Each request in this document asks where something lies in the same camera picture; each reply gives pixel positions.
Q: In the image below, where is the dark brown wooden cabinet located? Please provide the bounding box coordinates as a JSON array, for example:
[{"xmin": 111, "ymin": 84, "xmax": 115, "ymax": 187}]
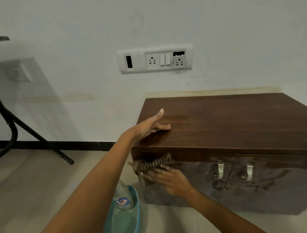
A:
[{"xmin": 131, "ymin": 93, "xmax": 307, "ymax": 216}]

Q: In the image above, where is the person's right forearm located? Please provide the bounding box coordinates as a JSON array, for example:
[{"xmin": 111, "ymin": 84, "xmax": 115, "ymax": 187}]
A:
[{"xmin": 186, "ymin": 186, "xmax": 265, "ymax": 233}]

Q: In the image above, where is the light blue plastic basin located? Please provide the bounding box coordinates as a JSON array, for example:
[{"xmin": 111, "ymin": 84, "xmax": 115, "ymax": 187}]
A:
[{"xmin": 103, "ymin": 185, "xmax": 140, "ymax": 233}]

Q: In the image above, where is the small white wall plate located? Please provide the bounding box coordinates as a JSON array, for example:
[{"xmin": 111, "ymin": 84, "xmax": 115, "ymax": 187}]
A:
[{"xmin": 2, "ymin": 63, "xmax": 33, "ymax": 83}]

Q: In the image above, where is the checkered cleaning cloth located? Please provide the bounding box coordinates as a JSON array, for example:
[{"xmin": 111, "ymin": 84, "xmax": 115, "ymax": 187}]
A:
[{"xmin": 128, "ymin": 153, "xmax": 185, "ymax": 187}]

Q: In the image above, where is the black metal stand leg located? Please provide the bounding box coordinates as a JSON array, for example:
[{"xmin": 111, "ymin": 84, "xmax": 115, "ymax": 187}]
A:
[{"xmin": 0, "ymin": 100, "xmax": 74, "ymax": 165}]

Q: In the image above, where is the black cable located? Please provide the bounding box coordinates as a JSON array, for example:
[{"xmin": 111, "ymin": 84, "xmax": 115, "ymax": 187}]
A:
[{"xmin": 0, "ymin": 119, "xmax": 18, "ymax": 157}]

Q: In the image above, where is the white wall switch panel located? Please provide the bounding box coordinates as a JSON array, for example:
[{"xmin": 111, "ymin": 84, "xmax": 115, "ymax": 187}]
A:
[{"xmin": 116, "ymin": 43, "xmax": 194, "ymax": 74}]

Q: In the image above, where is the person's left forearm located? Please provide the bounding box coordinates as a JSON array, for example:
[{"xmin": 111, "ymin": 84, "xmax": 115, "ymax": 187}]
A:
[{"xmin": 41, "ymin": 125, "xmax": 141, "ymax": 233}]

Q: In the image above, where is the silver cabinet door handle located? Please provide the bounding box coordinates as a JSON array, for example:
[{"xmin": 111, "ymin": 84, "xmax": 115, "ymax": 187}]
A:
[
  {"xmin": 213, "ymin": 163, "xmax": 224, "ymax": 179},
  {"xmin": 240, "ymin": 165, "xmax": 254, "ymax": 181}
]

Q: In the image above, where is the person's right hand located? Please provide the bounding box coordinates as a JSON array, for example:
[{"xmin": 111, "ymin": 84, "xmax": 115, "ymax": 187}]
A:
[{"xmin": 142, "ymin": 165, "xmax": 195, "ymax": 199}]

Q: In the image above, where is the person's left hand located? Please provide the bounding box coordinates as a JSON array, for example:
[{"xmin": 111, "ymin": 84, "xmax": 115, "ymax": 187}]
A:
[{"xmin": 134, "ymin": 108, "xmax": 172, "ymax": 140}]

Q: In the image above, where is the clear plastic bottle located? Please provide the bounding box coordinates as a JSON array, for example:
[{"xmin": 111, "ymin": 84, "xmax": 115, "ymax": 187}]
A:
[{"xmin": 113, "ymin": 179, "xmax": 135, "ymax": 210}]

